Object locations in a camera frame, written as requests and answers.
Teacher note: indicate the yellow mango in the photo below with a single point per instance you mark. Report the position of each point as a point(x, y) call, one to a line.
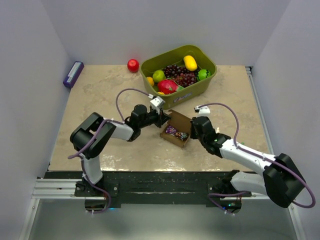
point(190, 63)

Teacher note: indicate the purple candy bar wrapper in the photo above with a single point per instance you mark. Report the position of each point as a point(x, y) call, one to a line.
point(170, 130)

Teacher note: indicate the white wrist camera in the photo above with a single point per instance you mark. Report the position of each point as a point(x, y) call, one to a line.
point(157, 103)
point(202, 111)

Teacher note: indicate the dark purple grape bunch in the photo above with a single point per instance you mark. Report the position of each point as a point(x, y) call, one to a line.
point(180, 75)

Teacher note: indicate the green lime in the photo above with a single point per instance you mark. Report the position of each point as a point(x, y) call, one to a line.
point(158, 76)

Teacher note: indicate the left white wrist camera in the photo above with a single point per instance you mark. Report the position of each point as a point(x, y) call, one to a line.
point(157, 103)

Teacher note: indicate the brown cardboard paper box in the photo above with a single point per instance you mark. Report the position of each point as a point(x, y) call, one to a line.
point(177, 129)

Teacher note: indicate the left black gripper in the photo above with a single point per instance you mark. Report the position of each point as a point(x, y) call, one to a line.
point(161, 118)

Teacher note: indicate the olive green plastic bin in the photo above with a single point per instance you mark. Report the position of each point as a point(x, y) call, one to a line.
point(175, 56)

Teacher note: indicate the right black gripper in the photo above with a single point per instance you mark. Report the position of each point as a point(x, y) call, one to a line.
point(191, 133)

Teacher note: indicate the red apple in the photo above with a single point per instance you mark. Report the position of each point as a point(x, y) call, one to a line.
point(133, 65)

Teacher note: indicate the small green watermelon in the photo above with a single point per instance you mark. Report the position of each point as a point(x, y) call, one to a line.
point(203, 74)

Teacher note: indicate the small orange fruit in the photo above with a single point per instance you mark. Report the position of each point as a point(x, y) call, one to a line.
point(151, 81)

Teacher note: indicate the purple white rectangular box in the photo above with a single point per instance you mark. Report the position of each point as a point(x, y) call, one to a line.
point(73, 74)

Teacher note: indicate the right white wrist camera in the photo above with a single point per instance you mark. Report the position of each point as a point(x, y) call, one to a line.
point(202, 111)

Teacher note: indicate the red dragon fruit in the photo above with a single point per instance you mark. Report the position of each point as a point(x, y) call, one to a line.
point(168, 86)

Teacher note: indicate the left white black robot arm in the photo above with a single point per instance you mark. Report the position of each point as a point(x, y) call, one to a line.
point(93, 134)

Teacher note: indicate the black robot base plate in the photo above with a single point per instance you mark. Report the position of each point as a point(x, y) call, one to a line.
point(166, 188)

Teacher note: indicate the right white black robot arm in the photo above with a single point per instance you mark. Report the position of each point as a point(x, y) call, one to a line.
point(274, 176)

